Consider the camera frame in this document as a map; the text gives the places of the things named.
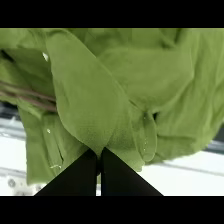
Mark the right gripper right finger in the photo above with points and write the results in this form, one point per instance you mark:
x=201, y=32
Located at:
x=121, y=176

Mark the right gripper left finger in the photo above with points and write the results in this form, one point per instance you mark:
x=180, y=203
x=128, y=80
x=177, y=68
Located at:
x=78, y=176

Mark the green long-sleeved shirt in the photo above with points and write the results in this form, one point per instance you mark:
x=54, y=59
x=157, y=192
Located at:
x=140, y=83

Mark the brown clothes hanger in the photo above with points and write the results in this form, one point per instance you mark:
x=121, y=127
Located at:
x=30, y=96

